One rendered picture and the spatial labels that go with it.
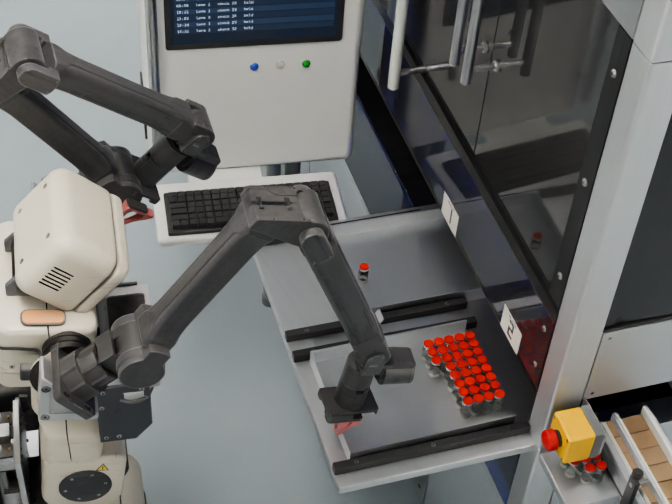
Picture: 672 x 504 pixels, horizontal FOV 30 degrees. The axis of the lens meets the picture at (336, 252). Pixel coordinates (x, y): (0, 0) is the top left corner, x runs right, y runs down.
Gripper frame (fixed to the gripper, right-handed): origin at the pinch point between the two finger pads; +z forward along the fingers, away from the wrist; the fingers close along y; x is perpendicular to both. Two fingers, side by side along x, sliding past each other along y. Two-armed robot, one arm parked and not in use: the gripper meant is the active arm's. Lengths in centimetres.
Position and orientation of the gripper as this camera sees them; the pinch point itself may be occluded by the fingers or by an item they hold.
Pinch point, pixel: (337, 429)
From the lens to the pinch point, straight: 242.0
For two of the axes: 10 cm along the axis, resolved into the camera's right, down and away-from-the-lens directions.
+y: 9.2, -0.4, 3.8
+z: -2.3, 7.3, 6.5
